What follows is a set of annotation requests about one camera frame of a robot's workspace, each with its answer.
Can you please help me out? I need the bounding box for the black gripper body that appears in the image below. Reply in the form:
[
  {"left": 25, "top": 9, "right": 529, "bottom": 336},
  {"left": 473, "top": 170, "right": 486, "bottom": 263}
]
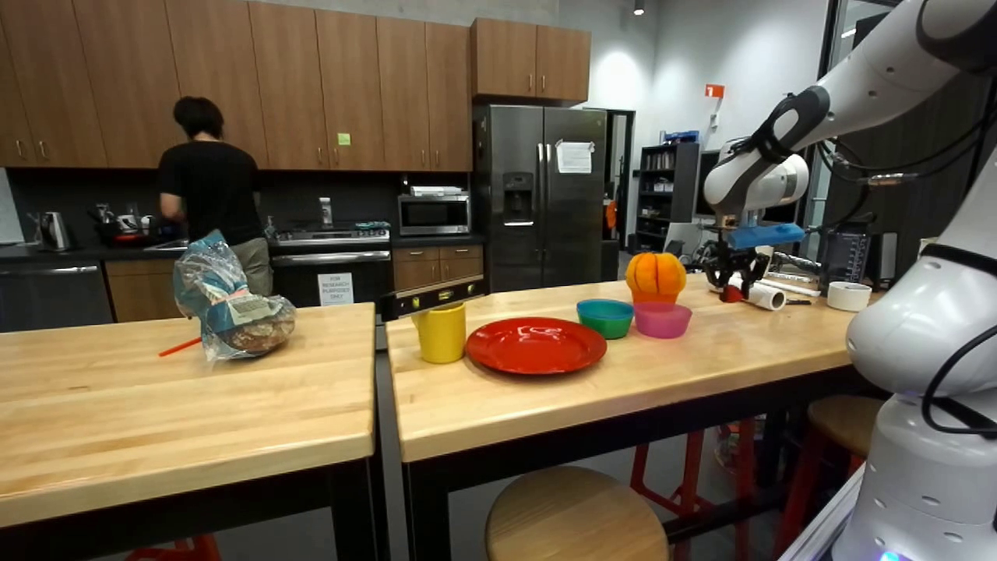
[{"left": 720, "top": 243, "right": 781, "bottom": 289}]

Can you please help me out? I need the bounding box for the orange pumpkin plush toy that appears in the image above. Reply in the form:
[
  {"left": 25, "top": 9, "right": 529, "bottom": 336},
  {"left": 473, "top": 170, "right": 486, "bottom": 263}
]
[{"left": 625, "top": 250, "right": 692, "bottom": 307}]

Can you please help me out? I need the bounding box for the brown base cabinet with drawers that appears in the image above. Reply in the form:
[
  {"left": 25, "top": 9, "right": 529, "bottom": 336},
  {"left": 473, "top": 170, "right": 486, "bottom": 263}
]
[{"left": 389, "top": 243, "right": 491, "bottom": 299}]

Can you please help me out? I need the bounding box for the brown cabinet above refrigerator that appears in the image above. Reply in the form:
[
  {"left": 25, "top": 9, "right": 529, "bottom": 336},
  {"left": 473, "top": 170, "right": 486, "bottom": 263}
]
[{"left": 472, "top": 14, "right": 595, "bottom": 105}]

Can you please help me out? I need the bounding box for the black kitchen stove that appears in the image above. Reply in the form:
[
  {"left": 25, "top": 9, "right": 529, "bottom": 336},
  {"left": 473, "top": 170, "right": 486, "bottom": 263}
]
[{"left": 268, "top": 228, "right": 396, "bottom": 311}]

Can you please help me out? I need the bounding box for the brown base cabinet plain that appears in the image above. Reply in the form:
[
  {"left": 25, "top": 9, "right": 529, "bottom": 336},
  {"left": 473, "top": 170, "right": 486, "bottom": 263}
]
[{"left": 104, "top": 254, "right": 180, "bottom": 324}]

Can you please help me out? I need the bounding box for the flat white paper roll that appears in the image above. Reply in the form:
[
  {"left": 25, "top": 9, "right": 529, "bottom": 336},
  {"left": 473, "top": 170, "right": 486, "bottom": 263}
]
[{"left": 762, "top": 267, "right": 826, "bottom": 306}]

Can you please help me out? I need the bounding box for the pink plastic bowl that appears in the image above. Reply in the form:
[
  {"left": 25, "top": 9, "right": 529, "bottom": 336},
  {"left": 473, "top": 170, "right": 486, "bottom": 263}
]
[{"left": 632, "top": 299, "right": 696, "bottom": 342}]

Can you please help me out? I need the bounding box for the black open shelf unit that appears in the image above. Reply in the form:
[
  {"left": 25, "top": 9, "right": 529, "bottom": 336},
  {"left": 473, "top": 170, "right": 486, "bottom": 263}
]
[{"left": 632, "top": 141, "right": 703, "bottom": 254}]

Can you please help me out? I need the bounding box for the dark clear measuring pitcher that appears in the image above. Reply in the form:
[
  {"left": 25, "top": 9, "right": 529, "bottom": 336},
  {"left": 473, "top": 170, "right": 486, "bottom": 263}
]
[{"left": 822, "top": 228, "right": 875, "bottom": 286}]

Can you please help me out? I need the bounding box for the teal plastic bowl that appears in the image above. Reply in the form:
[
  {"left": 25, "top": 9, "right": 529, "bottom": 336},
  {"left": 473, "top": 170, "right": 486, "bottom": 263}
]
[{"left": 573, "top": 297, "right": 640, "bottom": 342}]

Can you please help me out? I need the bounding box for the butcher block table with dishes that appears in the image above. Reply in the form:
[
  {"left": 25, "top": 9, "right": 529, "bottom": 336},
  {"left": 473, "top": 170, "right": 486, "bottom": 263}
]
[{"left": 384, "top": 272, "right": 885, "bottom": 561}]

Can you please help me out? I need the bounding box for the round wooden stool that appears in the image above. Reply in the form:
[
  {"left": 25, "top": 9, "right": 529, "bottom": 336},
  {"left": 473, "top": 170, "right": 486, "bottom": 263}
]
[
  {"left": 482, "top": 463, "right": 675, "bottom": 561},
  {"left": 776, "top": 393, "right": 888, "bottom": 555}
]

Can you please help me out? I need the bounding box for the white paper sheet on refrigerator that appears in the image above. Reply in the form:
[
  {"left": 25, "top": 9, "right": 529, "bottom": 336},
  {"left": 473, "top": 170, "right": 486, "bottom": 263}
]
[{"left": 551, "top": 141, "right": 599, "bottom": 176}]

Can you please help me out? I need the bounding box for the stainless steel refrigerator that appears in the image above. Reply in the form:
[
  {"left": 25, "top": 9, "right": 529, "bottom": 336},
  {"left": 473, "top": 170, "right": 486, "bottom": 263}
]
[{"left": 473, "top": 98, "right": 611, "bottom": 286}]

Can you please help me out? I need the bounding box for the red plastic plate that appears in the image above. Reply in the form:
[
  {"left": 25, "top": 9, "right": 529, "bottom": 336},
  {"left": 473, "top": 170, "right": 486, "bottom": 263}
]
[{"left": 461, "top": 313, "right": 611, "bottom": 379}]

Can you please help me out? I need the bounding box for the yellow plastic cup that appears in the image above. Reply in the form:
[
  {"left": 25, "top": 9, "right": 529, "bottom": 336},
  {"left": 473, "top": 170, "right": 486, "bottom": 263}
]
[{"left": 413, "top": 299, "right": 472, "bottom": 369}]

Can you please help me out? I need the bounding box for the silver microwave oven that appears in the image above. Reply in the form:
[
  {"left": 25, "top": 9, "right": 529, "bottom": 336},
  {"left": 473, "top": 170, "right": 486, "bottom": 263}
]
[{"left": 396, "top": 191, "right": 473, "bottom": 239}]

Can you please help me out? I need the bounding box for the white paper on oven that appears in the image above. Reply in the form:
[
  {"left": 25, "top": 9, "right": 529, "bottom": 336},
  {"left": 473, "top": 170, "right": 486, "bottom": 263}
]
[{"left": 316, "top": 272, "right": 360, "bottom": 307}]

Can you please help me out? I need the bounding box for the plastic bag of bread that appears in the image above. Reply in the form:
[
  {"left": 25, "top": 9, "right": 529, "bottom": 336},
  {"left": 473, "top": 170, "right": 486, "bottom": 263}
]
[{"left": 172, "top": 228, "right": 299, "bottom": 364}]

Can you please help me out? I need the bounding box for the person in black shirt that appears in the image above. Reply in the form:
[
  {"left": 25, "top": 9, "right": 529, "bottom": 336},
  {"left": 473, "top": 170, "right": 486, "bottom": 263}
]
[{"left": 153, "top": 93, "right": 279, "bottom": 299}]

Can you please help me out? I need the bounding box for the orange stick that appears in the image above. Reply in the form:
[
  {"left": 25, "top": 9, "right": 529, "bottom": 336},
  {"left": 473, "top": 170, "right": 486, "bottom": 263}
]
[{"left": 155, "top": 333, "right": 207, "bottom": 362}]

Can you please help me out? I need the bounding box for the butcher block table with bread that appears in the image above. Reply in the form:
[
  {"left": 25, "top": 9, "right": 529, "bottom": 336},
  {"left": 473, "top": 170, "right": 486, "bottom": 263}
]
[{"left": 0, "top": 299, "right": 380, "bottom": 561}]

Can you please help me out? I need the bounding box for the dark red cooking pot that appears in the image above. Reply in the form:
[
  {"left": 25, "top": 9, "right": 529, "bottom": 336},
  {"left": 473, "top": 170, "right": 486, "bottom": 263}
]
[{"left": 93, "top": 202, "right": 155, "bottom": 252}]

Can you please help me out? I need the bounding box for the silver electric kettle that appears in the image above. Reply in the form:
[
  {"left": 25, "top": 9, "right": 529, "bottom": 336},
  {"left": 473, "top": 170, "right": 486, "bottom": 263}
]
[{"left": 39, "top": 209, "right": 74, "bottom": 254}]

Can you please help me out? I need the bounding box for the dark dishwasher front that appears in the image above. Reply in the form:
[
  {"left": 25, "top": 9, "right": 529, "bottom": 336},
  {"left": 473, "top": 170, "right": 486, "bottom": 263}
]
[{"left": 0, "top": 257, "right": 117, "bottom": 333}]

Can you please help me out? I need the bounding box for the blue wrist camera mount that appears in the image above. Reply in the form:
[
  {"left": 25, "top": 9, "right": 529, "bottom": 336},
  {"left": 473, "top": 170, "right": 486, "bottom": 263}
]
[{"left": 725, "top": 221, "right": 811, "bottom": 252}]

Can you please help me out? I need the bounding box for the long brown wall cabinet row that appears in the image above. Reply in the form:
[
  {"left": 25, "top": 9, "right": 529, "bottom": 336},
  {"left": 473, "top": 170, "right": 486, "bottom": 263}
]
[{"left": 0, "top": 0, "right": 478, "bottom": 174}]

